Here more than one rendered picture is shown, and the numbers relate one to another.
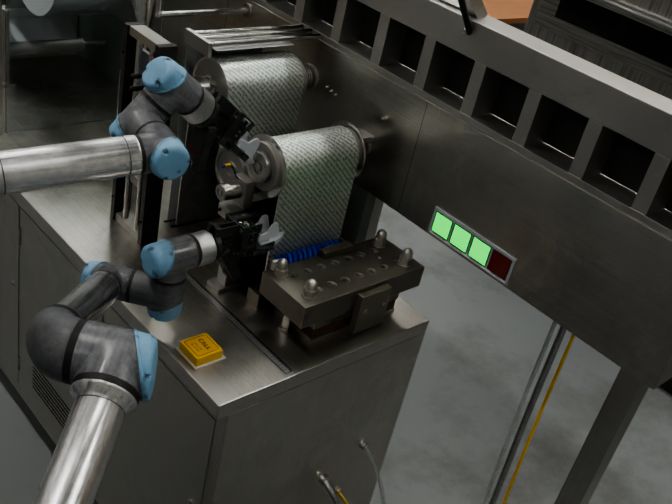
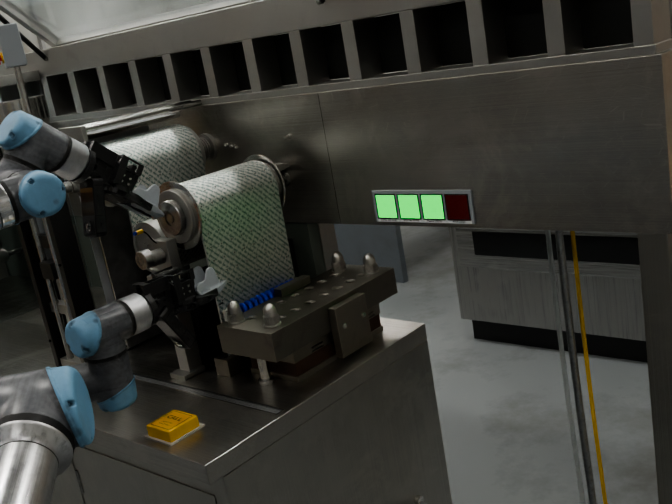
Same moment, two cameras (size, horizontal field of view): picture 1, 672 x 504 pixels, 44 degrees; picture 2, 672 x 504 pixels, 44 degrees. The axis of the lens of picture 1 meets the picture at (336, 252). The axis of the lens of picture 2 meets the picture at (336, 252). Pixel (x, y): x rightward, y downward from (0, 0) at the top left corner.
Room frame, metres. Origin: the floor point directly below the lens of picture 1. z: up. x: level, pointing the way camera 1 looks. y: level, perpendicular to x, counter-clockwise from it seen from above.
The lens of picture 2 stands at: (0.04, -0.16, 1.57)
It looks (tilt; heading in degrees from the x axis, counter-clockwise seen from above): 15 degrees down; 2
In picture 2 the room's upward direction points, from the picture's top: 10 degrees counter-clockwise
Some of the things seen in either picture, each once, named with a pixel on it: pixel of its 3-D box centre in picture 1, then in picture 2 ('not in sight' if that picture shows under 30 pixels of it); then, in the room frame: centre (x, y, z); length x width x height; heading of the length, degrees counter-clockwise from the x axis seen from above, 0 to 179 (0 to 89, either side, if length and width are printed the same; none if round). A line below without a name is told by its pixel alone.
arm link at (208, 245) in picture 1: (200, 247); (133, 313); (1.55, 0.29, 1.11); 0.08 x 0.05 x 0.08; 49
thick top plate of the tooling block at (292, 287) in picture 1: (344, 278); (311, 307); (1.73, -0.04, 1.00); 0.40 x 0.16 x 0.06; 139
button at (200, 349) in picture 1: (201, 349); (172, 425); (1.45, 0.24, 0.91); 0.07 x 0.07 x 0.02; 49
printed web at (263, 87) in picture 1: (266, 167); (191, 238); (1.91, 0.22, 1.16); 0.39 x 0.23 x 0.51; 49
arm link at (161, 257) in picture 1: (170, 257); (99, 330); (1.49, 0.34, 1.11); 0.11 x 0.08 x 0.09; 139
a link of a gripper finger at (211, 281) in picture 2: (272, 232); (211, 280); (1.67, 0.15, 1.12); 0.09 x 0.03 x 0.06; 137
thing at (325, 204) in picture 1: (310, 218); (251, 261); (1.78, 0.08, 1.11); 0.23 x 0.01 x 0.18; 139
